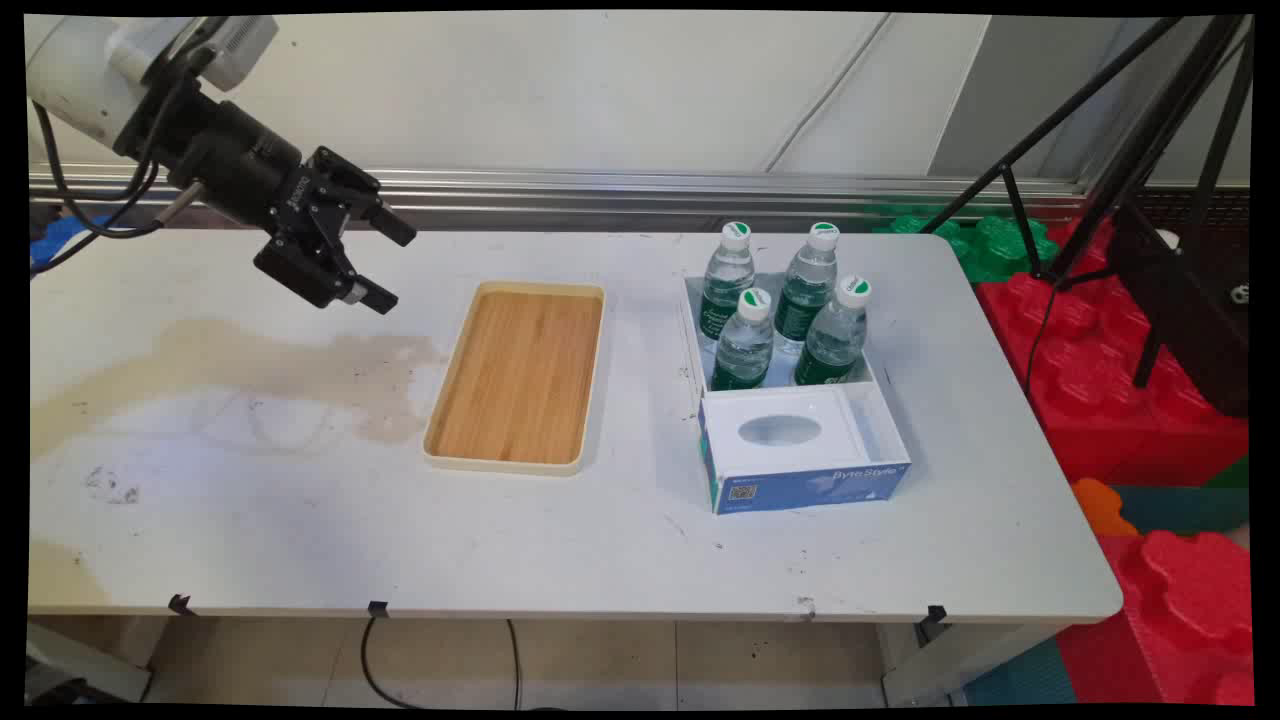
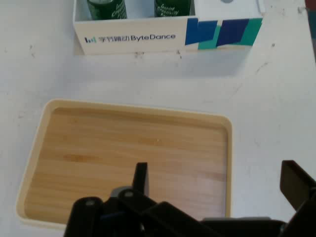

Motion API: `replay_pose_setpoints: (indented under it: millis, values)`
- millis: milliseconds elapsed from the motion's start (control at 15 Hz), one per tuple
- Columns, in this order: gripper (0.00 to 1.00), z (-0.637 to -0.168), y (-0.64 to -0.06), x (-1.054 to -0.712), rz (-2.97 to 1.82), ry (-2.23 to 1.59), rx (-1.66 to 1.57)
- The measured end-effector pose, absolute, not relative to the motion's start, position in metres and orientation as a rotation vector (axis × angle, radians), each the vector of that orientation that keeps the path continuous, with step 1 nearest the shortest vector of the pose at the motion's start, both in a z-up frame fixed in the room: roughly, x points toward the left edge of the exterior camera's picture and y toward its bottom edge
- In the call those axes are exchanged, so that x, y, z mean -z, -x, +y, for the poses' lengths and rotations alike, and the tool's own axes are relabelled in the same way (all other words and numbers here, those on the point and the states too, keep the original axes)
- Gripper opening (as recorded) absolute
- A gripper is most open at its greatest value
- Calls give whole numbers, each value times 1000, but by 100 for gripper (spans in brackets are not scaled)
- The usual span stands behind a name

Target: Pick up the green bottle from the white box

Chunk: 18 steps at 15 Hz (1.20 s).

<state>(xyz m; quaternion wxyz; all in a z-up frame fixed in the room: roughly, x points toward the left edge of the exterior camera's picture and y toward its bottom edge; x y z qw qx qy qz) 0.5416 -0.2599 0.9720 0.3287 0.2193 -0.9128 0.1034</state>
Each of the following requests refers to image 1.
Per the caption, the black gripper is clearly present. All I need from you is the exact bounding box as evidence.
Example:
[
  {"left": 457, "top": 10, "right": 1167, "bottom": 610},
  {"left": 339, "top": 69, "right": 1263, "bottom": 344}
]
[{"left": 113, "top": 85, "right": 418, "bottom": 316}]

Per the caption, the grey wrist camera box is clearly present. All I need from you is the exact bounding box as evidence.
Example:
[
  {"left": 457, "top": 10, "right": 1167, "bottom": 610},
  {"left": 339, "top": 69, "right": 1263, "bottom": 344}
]
[{"left": 182, "top": 15, "right": 280, "bottom": 93}]

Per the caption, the aluminium wall rail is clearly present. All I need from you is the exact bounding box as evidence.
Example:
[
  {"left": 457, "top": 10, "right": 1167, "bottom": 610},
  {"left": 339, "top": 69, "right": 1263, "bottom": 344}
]
[{"left": 30, "top": 165, "right": 1086, "bottom": 233}]

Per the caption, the thin black tripod cable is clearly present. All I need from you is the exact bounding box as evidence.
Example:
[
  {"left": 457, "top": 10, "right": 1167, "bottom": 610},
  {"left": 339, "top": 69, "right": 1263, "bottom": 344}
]
[{"left": 1024, "top": 283, "right": 1063, "bottom": 397}]

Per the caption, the black tripod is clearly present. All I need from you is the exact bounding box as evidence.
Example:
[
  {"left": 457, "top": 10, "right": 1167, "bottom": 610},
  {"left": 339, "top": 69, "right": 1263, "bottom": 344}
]
[{"left": 920, "top": 15, "right": 1256, "bottom": 391}]

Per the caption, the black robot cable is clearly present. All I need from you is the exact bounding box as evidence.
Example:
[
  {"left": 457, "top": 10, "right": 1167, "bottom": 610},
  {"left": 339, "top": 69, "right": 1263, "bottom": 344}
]
[
  {"left": 30, "top": 180, "right": 206, "bottom": 279},
  {"left": 33, "top": 60, "right": 216, "bottom": 241}
]

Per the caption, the white table leg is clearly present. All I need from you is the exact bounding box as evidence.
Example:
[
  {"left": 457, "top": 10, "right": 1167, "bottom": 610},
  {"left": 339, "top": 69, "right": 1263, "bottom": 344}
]
[{"left": 880, "top": 622, "right": 1063, "bottom": 707}]

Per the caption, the orange foam block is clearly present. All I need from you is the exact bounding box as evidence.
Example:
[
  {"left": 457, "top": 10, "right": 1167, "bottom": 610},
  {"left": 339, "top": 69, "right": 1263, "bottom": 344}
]
[{"left": 1072, "top": 478, "right": 1141, "bottom": 538}]

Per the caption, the bamboo tray with cream rim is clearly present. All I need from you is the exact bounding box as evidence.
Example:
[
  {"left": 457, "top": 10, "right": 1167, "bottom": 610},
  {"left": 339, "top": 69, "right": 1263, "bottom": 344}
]
[{"left": 421, "top": 281, "right": 607, "bottom": 477}]

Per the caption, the black bag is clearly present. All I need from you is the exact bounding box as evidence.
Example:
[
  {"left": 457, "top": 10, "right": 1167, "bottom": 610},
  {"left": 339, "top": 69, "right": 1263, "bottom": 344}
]
[{"left": 1105, "top": 200, "right": 1251, "bottom": 419}]

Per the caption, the blue foam block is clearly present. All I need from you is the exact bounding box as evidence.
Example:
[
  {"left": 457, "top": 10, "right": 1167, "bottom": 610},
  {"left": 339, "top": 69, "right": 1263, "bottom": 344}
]
[{"left": 30, "top": 215, "right": 113, "bottom": 273}]

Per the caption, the large red foam block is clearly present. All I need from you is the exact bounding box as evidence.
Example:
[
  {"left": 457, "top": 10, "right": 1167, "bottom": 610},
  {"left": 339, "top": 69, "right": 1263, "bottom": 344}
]
[{"left": 975, "top": 215, "right": 1251, "bottom": 487}]

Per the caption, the green foam block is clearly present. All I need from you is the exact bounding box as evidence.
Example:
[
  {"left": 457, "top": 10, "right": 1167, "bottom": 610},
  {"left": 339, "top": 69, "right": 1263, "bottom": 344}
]
[{"left": 875, "top": 205, "right": 1059, "bottom": 285}]

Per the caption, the white open box blue print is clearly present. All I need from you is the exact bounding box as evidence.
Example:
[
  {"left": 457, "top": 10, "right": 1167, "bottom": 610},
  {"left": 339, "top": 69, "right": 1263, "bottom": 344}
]
[{"left": 682, "top": 272, "right": 913, "bottom": 516}]

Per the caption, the green label water bottle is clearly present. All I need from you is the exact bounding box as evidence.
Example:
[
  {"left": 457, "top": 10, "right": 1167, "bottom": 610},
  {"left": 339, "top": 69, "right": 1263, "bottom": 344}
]
[
  {"left": 710, "top": 288, "right": 776, "bottom": 392},
  {"left": 793, "top": 276, "right": 872, "bottom": 387},
  {"left": 772, "top": 222, "right": 841, "bottom": 357},
  {"left": 698, "top": 222, "right": 757, "bottom": 353}
]

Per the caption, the teal floor mat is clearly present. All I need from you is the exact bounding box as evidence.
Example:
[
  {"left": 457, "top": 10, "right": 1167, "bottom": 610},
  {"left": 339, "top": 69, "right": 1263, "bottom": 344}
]
[{"left": 962, "top": 638, "right": 1079, "bottom": 707}]

